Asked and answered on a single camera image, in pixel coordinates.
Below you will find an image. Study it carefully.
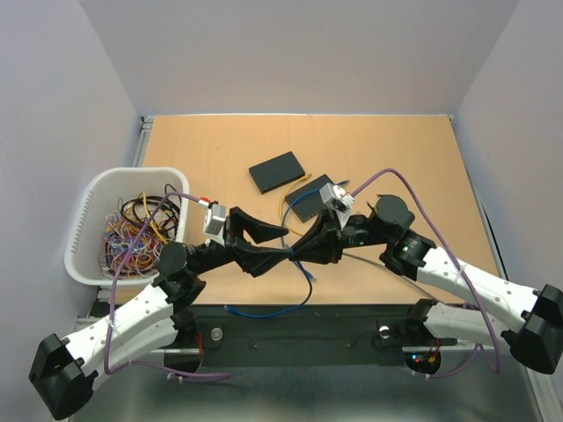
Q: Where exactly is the grey ethernet cable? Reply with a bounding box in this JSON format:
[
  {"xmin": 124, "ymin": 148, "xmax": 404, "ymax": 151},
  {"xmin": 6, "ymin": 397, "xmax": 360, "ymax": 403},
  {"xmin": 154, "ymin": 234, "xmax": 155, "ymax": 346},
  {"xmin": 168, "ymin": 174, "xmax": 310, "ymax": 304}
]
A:
[{"xmin": 342, "ymin": 252, "xmax": 436, "ymax": 300}]

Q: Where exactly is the white plastic bin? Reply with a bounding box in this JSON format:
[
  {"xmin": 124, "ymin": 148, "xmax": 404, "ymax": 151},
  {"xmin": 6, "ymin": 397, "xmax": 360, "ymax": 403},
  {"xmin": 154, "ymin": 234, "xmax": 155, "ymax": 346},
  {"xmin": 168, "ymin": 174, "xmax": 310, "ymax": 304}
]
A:
[{"xmin": 64, "ymin": 167, "xmax": 190, "ymax": 288}]

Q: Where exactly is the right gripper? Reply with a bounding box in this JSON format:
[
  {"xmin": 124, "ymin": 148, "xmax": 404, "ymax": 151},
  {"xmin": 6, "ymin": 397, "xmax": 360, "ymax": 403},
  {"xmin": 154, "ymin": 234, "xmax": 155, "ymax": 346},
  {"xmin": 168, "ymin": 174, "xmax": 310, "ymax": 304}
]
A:
[{"xmin": 289, "ymin": 207, "xmax": 392, "ymax": 266}]

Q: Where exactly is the far black network switch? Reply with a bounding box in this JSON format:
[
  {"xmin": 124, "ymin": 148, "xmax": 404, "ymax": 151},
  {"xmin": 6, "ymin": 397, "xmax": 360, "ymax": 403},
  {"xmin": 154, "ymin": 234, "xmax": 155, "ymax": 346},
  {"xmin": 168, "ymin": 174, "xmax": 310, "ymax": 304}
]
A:
[{"xmin": 248, "ymin": 151, "xmax": 305, "ymax": 194}]

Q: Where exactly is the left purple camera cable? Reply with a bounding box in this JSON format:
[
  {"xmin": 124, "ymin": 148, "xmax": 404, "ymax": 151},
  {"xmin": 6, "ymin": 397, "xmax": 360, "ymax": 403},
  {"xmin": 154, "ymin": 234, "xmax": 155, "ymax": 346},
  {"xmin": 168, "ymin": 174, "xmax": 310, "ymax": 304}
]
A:
[{"xmin": 104, "ymin": 191, "xmax": 232, "ymax": 383}]

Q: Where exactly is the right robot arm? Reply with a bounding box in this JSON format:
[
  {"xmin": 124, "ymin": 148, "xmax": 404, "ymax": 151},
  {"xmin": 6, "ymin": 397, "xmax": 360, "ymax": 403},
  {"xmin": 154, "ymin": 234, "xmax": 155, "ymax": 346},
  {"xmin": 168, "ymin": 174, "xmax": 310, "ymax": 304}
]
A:
[{"xmin": 291, "ymin": 194, "xmax": 562, "ymax": 375}]

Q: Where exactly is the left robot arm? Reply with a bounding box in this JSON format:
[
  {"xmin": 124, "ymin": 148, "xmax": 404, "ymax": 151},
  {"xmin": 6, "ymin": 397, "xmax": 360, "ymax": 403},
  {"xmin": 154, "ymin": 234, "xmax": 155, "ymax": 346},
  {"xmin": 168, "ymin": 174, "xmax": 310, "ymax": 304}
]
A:
[{"xmin": 28, "ymin": 203, "xmax": 289, "ymax": 420}]

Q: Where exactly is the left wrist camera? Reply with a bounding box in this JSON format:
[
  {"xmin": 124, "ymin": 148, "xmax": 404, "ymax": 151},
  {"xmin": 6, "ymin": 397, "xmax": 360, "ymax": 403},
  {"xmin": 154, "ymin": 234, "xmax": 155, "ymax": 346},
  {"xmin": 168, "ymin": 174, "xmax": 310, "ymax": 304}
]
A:
[{"xmin": 198, "ymin": 197, "xmax": 227, "ymax": 245}]

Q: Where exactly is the yellow ethernet cable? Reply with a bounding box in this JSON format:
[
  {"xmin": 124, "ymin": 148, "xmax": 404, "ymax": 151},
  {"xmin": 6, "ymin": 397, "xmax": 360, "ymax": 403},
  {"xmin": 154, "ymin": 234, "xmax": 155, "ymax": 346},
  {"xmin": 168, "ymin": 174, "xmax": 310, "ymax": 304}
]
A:
[{"xmin": 281, "ymin": 174, "xmax": 313, "ymax": 236}]

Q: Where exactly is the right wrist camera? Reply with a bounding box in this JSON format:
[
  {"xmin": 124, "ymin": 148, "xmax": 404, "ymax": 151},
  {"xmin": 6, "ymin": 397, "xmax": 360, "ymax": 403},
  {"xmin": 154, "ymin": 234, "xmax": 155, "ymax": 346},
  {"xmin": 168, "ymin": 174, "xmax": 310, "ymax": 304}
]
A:
[{"xmin": 319, "ymin": 183, "xmax": 355, "ymax": 213}]

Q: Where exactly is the purple camera cable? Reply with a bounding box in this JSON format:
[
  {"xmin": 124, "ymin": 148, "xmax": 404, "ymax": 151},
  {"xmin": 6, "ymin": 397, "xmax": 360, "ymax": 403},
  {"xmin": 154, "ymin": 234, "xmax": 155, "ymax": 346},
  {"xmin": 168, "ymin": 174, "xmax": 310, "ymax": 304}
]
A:
[
  {"xmin": 351, "ymin": 168, "xmax": 502, "ymax": 379},
  {"xmin": 104, "ymin": 191, "xmax": 232, "ymax": 383}
]

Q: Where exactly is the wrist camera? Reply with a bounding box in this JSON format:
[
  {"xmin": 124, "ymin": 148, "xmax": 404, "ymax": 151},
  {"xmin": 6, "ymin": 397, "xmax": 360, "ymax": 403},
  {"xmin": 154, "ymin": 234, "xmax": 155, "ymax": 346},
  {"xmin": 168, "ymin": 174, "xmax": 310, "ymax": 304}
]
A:
[
  {"xmin": 198, "ymin": 197, "xmax": 227, "ymax": 245},
  {"xmin": 319, "ymin": 183, "xmax": 355, "ymax": 213}
]

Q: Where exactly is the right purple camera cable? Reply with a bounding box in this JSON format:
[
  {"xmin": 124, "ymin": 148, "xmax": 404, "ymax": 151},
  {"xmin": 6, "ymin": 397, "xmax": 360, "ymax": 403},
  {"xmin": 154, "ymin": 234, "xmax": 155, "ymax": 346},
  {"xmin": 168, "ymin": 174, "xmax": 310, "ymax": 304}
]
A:
[{"xmin": 351, "ymin": 168, "xmax": 502, "ymax": 379}]

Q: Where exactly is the near black network switch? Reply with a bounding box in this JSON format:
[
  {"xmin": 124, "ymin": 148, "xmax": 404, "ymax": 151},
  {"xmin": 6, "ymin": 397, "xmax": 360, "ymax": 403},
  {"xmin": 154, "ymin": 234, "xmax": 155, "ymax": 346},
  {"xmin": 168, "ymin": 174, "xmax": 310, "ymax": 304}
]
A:
[{"xmin": 284, "ymin": 174, "xmax": 333, "ymax": 222}]

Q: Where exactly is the tangled wire bundle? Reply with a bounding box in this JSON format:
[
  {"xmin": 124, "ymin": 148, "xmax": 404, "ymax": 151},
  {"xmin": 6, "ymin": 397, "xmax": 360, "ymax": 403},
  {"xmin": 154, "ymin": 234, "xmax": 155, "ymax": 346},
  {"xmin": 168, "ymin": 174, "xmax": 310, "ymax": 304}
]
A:
[{"xmin": 96, "ymin": 182, "xmax": 184, "ymax": 280}]

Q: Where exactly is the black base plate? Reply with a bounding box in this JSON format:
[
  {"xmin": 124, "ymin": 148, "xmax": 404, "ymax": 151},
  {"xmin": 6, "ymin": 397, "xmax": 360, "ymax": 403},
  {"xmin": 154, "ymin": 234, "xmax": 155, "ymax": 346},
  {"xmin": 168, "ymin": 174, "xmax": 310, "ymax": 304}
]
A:
[{"xmin": 167, "ymin": 304, "xmax": 456, "ymax": 368}]

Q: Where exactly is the black network switch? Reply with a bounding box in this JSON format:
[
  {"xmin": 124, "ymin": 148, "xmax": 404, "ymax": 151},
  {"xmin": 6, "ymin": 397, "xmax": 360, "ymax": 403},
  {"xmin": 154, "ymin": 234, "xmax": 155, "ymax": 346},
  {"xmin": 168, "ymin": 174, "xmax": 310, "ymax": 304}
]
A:
[
  {"xmin": 248, "ymin": 151, "xmax": 305, "ymax": 194},
  {"xmin": 284, "ymin": 174, "xmax": 333, "ymax": 222}
]

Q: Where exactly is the aluminium frame rail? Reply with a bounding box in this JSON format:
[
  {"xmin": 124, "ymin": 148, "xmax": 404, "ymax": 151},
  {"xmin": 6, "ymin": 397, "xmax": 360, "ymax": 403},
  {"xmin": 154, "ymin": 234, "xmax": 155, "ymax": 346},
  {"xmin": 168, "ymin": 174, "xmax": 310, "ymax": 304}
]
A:
[{"xmin": 50, "ymin": 116, "xmax": 549, "ymax": 422}]

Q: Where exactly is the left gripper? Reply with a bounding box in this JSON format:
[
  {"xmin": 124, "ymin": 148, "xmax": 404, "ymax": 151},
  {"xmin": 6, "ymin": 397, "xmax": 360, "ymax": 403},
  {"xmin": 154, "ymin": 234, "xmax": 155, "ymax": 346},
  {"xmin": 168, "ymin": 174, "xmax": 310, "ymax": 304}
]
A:
[{"xmin": 192, "ymin": 207, "xmax": 291, "ymax": 277}]

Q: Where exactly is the blue ethernet cable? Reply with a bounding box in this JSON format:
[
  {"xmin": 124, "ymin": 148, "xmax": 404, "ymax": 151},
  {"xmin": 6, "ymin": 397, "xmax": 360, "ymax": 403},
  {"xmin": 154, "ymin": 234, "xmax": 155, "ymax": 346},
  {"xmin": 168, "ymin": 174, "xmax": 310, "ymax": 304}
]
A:
[{"xmin": 223, "ymin": 178, "xmax": 352, "ymax": 318}]

